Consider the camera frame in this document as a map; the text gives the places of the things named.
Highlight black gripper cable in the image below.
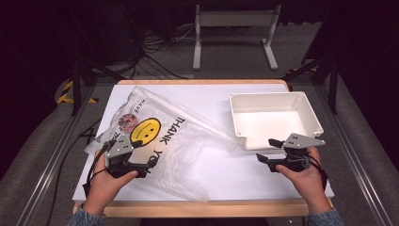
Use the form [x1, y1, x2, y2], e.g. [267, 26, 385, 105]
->
[46, 119, 116, 226]
[309, 153, 329, 191]

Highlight clear plastic smiley bag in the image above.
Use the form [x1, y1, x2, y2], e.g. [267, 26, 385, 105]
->
[84, 85, 239, 203]

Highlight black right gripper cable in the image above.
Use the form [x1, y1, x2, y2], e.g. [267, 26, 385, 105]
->
[309, 153, 329, 191]

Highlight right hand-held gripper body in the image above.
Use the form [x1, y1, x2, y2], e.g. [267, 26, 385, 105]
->
[266, 133, 327, 173]

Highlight person's left hand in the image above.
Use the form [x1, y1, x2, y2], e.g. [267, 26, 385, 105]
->
[83, 153, 139, 216]

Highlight black floor cables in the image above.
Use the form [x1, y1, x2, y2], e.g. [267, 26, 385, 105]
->
[125, 24, 196, 80]

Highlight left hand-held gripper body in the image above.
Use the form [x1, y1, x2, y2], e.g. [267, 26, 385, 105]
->
[104, 135, 149, 179]

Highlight black tripod stand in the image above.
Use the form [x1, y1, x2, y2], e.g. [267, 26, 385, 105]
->
[281, 56, 340, 116]
[70, 57, 126, 117]

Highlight white metal stand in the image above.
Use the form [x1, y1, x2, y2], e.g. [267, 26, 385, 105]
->
[192, 4, 280, 72]

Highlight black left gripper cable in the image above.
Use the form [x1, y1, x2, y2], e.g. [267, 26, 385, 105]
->
[46, 119, 116, 226]

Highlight person's right hand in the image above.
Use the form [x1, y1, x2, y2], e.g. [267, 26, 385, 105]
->
[276, 147, 332, 215]

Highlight white plastic bin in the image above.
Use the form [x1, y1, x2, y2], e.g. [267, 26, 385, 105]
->
[228, 90, 325, 151]

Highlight aluminium frame rail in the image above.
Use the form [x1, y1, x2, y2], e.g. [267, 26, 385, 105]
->
[15, 86, 97, 226]
[313, 84, 393, 226]

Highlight yellow black floor tape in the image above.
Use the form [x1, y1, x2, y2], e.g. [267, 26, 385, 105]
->
[56, 80, 99, 105]

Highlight white table sheet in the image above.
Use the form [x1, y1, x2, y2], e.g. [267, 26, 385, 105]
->
[72, 83, 335, 202]

